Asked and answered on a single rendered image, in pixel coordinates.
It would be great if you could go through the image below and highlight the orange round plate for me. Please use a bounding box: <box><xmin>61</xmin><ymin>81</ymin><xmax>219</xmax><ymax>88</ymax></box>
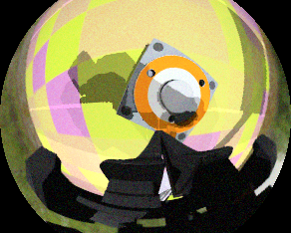
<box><xmin>134</xmin><ymin>55</ymin><xmax>210</xmax><ymax>137</ymax></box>

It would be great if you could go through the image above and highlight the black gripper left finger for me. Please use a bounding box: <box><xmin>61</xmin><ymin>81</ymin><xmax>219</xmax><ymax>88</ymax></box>
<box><xmin>100</xmin><ymin>130</ymin><xmax>166</xmax><ymax>195</ymax></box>

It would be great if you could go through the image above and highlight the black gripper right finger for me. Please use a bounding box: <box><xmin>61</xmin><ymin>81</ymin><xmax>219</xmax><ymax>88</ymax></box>
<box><xmin>160</xmin><ymin>130</ymin><xmax>234</xmax><ymax>198</ymax></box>

